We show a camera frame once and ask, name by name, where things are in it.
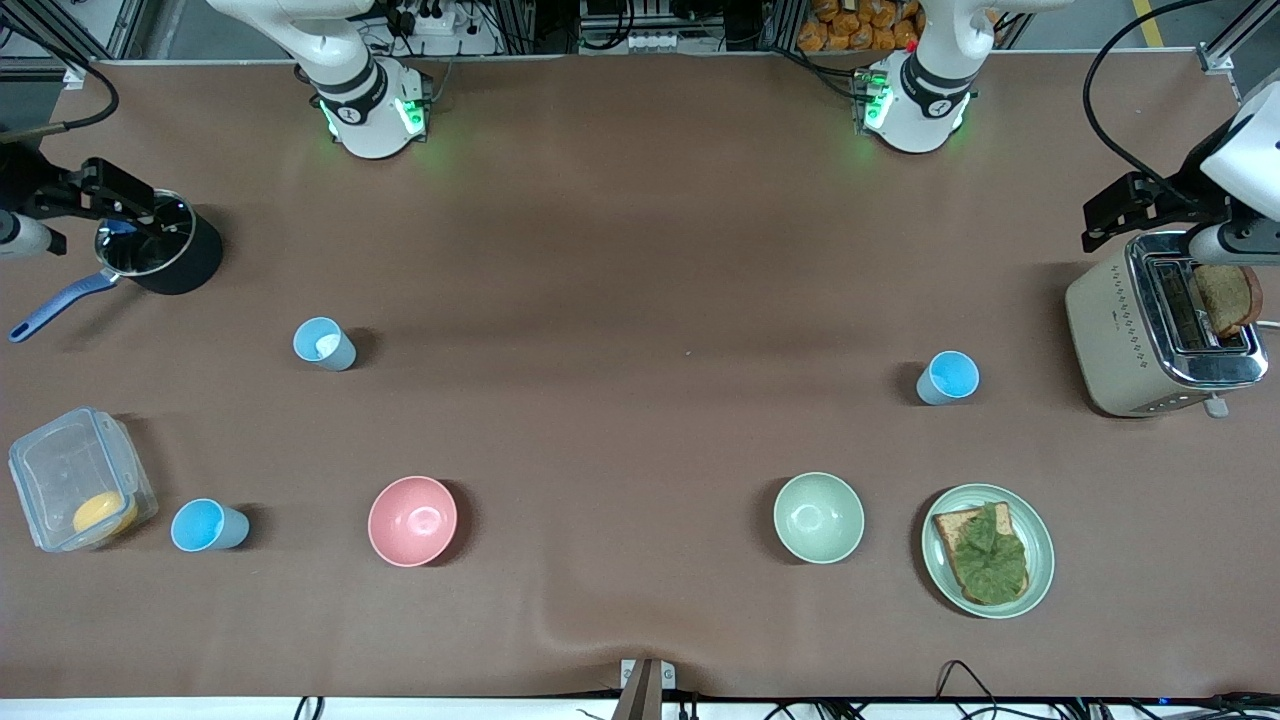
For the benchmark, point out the aluminium frame profile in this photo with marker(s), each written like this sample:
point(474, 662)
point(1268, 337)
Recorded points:
point(100, 30)

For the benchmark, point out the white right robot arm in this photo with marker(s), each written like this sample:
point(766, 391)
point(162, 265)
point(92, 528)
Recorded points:
point(360, 95)

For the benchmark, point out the beige chrome toaster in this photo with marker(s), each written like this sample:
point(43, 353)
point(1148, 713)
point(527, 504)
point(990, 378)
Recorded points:
point(1120, 340)

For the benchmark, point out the pink bowl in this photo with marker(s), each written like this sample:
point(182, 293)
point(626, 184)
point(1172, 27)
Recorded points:
point(412, 521)

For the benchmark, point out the brown toast slice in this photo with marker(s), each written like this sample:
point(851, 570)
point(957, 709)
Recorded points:
point(947, 530)

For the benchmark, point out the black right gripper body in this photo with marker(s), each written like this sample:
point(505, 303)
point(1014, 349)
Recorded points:
point(22, 180)

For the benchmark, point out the yellow round fruit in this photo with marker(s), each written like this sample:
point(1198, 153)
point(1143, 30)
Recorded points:
point(103, 513)

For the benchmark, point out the white connector block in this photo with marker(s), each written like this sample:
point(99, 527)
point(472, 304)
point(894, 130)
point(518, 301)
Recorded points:
point(655, 42)

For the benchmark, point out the pale green plate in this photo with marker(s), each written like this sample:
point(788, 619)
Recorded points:
point(1040, 545)

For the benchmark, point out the clear plastic lidded container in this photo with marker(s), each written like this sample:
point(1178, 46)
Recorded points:
point(60, 470)

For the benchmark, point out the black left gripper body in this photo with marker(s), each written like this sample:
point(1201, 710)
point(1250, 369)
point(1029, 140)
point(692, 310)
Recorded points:
point(1186, 193)

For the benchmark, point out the white power strip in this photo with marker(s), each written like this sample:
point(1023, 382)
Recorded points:
point(425, 20)

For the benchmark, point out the brown table cloth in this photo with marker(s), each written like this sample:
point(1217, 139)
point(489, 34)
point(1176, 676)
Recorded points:
point(640, 250)

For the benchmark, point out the glass lid blue knob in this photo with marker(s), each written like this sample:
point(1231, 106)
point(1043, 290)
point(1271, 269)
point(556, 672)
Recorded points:
point(168, 245)

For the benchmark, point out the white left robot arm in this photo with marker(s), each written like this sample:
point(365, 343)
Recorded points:
point(925, 95)

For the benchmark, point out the green lettuce leaf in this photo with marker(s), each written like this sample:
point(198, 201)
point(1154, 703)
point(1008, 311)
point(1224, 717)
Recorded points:
point(990, 555)

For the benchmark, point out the bag of orange buns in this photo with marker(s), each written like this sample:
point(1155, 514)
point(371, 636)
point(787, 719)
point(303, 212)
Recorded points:
point(850, 25)

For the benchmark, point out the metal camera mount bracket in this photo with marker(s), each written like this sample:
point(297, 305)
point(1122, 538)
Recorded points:
point(645, 685)

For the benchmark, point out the pale green bowl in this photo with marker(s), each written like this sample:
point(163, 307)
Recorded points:
point(818, 518)

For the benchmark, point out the light blue plastic cup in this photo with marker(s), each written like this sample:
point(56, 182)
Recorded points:
point(200, 526)
point(322, 342)
point(950, 376)

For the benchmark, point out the dark brown bread slice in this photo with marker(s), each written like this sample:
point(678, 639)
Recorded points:
point(1228, 300)

